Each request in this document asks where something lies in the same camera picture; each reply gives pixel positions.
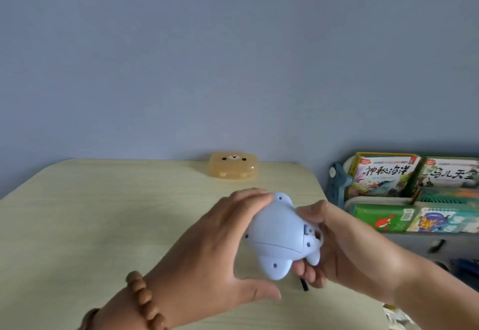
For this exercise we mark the person's right hand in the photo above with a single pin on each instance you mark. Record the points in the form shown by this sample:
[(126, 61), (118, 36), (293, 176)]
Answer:
[(355, 255)]

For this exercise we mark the black screwdriver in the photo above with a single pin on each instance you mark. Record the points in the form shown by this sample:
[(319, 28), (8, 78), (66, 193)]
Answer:
[(304, 285)]

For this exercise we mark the blue beetle book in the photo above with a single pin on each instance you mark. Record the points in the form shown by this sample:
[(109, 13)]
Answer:
[(441, 221)]

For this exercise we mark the dark blue plastic item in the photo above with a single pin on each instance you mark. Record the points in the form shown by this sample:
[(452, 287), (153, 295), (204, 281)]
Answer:
[(464, 271)]

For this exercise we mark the bird picture book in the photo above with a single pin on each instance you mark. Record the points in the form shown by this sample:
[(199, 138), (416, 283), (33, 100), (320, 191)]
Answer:
[(449, 176)]

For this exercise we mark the ocean picture book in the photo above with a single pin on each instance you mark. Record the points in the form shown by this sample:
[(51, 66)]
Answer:
[(381, 180)]

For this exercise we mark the person's right forearm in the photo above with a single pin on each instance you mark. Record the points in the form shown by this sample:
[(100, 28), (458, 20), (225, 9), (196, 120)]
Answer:
[(441, 296)]

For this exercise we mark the person's left forearm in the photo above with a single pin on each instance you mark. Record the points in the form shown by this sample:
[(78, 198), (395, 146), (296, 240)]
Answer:
[(119, 314)]

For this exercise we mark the blue toy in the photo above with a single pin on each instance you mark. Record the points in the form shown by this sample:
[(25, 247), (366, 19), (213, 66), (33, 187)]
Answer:
[(277, 236)]

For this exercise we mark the orange bear storage box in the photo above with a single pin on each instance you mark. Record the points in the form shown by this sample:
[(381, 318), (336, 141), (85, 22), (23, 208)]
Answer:
[(234, 167)]

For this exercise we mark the green fish book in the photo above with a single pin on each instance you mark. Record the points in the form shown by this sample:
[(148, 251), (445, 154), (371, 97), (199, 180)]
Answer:
[(381, 217)]

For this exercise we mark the children's book rack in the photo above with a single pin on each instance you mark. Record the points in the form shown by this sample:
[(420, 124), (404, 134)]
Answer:
[(338, 187)]

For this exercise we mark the person's left hand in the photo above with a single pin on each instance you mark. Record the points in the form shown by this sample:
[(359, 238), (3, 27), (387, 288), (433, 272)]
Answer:
[(202, 266)]

